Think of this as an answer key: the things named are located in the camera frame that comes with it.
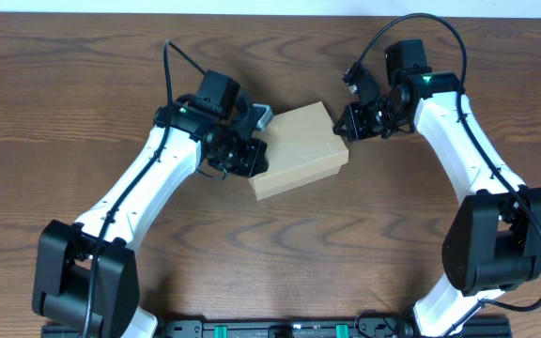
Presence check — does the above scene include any brown cardboard box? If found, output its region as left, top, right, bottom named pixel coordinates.
left=249, top=101, right=348, bottom=201

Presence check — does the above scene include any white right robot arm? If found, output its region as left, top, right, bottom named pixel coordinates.
left=333, top=39, right=541, bottom=337

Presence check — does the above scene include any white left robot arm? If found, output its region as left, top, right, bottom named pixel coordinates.
left=32, top=69, right=273, bottom=337

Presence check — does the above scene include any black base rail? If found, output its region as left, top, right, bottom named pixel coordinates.
left=40, top=315, right=513, bottom=338

